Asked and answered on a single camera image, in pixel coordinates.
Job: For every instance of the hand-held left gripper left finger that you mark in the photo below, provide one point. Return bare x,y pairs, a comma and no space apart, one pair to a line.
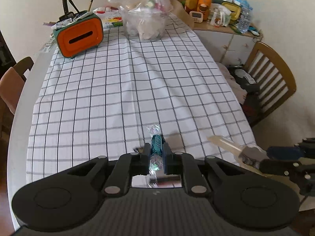
140,162

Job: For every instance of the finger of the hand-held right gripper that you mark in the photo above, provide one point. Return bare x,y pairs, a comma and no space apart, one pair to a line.
283,153
273,166

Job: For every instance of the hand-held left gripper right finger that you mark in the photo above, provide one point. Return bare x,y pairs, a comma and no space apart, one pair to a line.
172,163

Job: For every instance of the dark teal candy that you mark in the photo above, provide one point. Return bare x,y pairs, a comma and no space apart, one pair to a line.
156,143

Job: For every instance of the red cloth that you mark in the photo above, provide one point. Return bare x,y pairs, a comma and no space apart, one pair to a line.
251,110

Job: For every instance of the slatted wooden chair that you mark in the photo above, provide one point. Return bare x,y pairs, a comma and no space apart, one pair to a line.
280,78

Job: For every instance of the checkered white tablecloth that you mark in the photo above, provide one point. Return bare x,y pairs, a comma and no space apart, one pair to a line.
110,91

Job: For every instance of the black bag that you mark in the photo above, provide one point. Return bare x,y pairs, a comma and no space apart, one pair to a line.
246,78

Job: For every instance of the white cabinet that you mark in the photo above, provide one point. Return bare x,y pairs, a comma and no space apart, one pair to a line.
216,41

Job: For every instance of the orange tissue box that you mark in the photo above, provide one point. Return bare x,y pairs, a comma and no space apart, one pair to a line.
81,38

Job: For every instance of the clear water bottle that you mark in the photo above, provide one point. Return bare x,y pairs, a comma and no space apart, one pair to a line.
244,19

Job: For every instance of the clear plastic bag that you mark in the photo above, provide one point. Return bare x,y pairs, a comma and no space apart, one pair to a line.
145,17

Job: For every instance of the white timer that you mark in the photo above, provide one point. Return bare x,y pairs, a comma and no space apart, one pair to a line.
196,16

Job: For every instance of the clear plastic wrapper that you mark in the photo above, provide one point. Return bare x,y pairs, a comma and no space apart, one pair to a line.
48,44

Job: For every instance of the yellow box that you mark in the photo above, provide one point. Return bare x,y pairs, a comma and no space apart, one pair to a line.
232,11

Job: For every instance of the brown cardboard box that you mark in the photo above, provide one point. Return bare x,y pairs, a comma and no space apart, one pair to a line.
181,12

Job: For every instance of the wooden chair with pink cloth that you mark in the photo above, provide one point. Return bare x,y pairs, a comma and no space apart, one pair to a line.
22,65

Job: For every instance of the orange juice bottle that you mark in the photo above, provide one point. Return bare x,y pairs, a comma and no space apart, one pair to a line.
191,2

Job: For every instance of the orange jar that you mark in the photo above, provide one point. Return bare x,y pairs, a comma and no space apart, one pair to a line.
204,3

